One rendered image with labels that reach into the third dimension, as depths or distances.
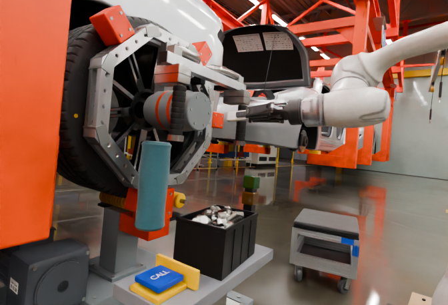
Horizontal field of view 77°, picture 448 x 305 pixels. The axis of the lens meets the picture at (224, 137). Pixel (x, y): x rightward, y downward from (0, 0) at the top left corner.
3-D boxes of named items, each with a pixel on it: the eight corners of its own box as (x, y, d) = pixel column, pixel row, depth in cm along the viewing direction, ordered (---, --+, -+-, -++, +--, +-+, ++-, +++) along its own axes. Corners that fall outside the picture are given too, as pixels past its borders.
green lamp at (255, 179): (248, 186, 90) (249, 174, 91) (259, 188, 88) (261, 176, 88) (242, 188, 87) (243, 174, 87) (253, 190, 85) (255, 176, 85)
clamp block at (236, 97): (229, 105, 109) (230, 91, 109) (249, 105, 104) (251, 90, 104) (222, 102, 105) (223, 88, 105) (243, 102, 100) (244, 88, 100)
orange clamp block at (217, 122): (198, 126, 127) (210, 128, 134) (212, 126, 122) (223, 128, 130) (199, 110, 127) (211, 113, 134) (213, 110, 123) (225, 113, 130)
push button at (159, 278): (159, 274, 62) (160, 264, 62) (183, 285, 58) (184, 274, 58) (133, 286, 56) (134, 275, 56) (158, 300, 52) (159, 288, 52)
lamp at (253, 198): (247, 202, 90) (248, 190, 90) (258, 204, 88) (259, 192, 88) (241, 204, 87) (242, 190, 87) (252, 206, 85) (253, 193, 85)
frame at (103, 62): (196, 178, 126) (207, 58, 127) (207, 181, 122) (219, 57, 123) (76, 191, 81) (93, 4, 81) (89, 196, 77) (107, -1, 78)
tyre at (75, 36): (35, 212, 95) (172, 168, 150) (73, 229, 82) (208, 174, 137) (10, 6, 86) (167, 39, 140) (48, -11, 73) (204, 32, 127)
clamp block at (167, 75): (166, 87, 81) (168, 68, 81) (191, 86, 76) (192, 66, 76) (153, 83, 77) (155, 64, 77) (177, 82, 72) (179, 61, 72)
